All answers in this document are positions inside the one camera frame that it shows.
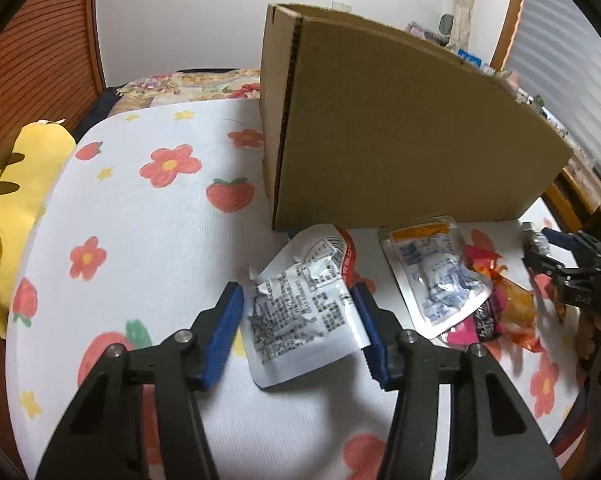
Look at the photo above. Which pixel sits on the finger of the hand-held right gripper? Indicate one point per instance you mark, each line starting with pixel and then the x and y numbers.
pixel 543 262
pixel 560 240

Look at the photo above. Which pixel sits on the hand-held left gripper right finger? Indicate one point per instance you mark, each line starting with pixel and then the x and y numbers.
pixel 375 340

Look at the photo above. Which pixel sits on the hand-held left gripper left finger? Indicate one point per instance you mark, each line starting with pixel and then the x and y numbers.
pixel 225 330

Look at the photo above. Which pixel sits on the silver foil snack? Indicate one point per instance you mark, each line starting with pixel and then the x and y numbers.
pixel 534 240

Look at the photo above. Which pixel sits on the white printed snack packet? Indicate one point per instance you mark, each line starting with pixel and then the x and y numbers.
pixel 305 310

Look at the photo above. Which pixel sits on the brown cardboard box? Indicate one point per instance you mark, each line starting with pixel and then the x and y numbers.
pixel 380 135

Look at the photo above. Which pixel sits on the person's right hand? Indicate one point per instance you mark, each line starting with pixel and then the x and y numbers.
pixel 588 345

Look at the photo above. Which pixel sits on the red wrapped bun packet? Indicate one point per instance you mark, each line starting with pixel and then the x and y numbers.
pixel 518 310

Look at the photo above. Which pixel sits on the silver packet with orange band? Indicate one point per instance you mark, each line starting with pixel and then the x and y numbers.
pixel 430 270

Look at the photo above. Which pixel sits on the strawberry print tablecloth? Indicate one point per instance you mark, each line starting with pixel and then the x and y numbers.
pixel 155 240

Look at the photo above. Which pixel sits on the blue boxes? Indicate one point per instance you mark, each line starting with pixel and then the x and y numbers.
pixel 469 58

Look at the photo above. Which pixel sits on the small white fan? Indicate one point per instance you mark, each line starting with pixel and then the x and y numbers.
pixel 446 24

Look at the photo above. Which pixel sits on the purple box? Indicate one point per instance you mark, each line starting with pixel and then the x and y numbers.
pixel 425 32

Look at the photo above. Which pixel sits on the yellow plush toy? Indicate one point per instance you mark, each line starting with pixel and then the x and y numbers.
pixel 15 195

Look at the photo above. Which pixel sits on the cream curtain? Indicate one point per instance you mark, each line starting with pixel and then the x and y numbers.
pixel 465 5

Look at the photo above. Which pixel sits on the dark blue cloth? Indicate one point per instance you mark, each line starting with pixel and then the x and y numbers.
pixel 98 107

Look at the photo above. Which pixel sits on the brown louvered wardrobe door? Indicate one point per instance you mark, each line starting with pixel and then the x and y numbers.
pixel 40 35

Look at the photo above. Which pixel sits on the wooden window frame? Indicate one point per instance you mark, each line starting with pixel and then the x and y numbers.
pixel 513 10

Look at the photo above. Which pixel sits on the white wall socket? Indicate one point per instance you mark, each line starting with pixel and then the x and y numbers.
pixel 342 6

